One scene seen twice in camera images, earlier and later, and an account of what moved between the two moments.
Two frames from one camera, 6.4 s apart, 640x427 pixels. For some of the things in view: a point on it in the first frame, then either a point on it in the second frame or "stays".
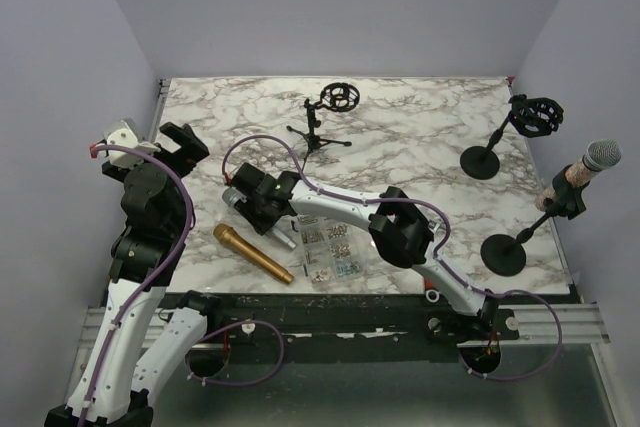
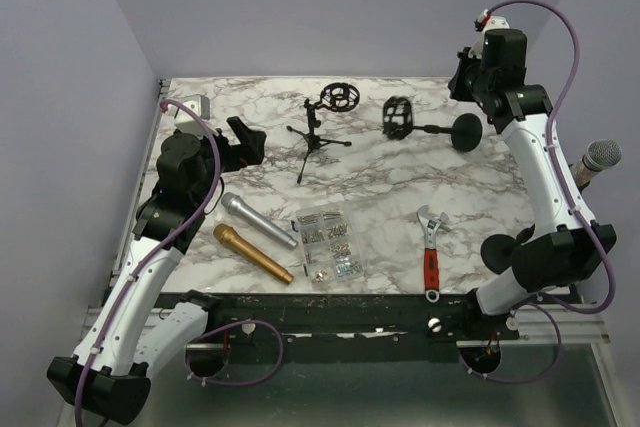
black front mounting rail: [342, 329] stays
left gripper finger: [180, 136] to [246, 135]
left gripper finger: [193, 149] to [251, 153]
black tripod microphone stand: [337, 97] stays
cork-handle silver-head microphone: [598, 155] stays
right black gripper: [261, 226] to [456, 89]
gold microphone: [224, 232] stays
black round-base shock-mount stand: [530, 116] to [397, 113]
